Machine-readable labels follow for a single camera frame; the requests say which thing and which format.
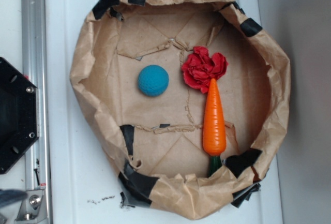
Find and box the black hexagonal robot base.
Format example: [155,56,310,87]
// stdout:
[1,57,38,175]

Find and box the blue dimpled ball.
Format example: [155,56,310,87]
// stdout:
[138,65,169,97]

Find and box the brown paper bag basket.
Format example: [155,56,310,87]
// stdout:
[70,0,291,220]

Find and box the crumpled red paper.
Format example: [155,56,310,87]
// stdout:
[181,46,228,94]

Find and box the orange plastic toy carrot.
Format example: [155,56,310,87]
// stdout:
[202,78,227,176]

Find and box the white plastic tray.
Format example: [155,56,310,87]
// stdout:
[46,0,283,223]

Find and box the metal corner bracket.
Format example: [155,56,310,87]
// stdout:
[14,189,47,223]

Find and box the aluminium extrusion rail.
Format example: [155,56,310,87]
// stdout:
[22,0,53,223]

